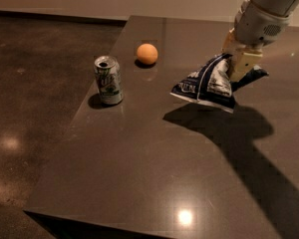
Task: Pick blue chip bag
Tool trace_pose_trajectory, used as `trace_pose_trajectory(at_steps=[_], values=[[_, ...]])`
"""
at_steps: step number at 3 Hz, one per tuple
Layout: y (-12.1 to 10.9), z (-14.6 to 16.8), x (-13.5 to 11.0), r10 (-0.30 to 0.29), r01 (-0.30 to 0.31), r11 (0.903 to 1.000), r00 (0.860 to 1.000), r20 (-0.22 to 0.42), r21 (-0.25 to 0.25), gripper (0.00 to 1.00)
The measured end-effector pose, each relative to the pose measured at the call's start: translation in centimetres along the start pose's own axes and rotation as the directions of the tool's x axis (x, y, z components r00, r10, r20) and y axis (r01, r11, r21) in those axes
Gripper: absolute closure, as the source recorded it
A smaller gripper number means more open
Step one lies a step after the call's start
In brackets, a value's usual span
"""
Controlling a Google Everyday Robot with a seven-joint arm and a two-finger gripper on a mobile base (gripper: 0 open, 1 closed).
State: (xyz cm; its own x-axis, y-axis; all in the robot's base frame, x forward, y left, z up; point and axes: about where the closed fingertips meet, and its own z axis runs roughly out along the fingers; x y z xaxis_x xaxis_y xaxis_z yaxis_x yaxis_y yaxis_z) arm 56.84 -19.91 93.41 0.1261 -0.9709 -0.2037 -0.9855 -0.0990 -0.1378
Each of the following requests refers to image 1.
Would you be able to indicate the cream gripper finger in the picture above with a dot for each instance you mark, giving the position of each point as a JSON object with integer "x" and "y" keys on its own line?
{"x": 242, "y": 61}
{"x": 230, "y": 43}

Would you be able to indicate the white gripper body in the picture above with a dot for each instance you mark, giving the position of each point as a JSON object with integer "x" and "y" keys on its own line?
{"x": 255, "y": 26}

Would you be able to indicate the blue chip bag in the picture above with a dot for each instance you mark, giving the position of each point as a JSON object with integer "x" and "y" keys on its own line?
{"x": 210, "y": 86}

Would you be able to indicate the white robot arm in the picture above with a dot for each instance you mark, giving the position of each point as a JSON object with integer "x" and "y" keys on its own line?
{"x": 281, "y": 8}

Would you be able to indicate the orange fruit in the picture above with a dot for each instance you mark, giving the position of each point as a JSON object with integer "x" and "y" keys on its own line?
{"x": 147, "y": 54}

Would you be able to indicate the green soda can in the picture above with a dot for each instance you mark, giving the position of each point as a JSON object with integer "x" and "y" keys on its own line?
{"x": 108, "y": 78}

